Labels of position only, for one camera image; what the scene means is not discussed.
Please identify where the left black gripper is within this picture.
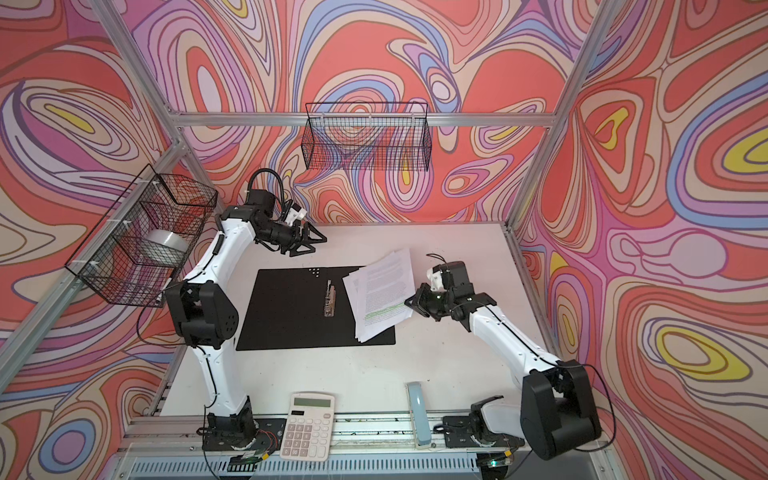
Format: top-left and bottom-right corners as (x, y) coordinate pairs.
(258, 220), (327, 257)

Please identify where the stack of printed papers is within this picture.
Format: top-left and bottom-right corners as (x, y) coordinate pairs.
(343, 248), (415, 343)

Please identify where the blue file folder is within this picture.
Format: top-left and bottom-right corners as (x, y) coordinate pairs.
(236, 266), (363, 352)

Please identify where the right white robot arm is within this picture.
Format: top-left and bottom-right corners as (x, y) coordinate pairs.
(404, 261), (603, 460)

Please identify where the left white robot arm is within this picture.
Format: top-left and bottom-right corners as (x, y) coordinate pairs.
(164, 189), (327, 436)

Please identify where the white desk calculator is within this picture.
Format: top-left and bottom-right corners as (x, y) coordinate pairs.
(280, 392), (336, 462)

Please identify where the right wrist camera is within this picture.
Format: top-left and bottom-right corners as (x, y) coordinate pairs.
(427, 267), (445, 291)

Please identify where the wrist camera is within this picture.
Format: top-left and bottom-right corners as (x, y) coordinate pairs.
(284, 204), (307, 226)
(427, 267), (445, 291)

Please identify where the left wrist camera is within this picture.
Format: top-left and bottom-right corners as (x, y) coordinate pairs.
(284, 204), (307, 226)

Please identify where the black wire basket back wall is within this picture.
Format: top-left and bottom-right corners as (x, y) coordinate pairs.
(301, 101), (432, 172)

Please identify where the black wire basket wall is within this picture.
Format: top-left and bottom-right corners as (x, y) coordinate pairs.
(65, 165), (218, 307)
(301, 101), (432, 172)

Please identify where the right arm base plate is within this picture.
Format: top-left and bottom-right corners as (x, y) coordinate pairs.
(432, 414), (510, 448)

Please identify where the black wire basket left wall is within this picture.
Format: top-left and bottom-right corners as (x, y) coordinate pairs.
(65, 165), (218, 307)

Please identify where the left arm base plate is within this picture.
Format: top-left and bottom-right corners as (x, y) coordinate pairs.
(196, 417), (286, 453)

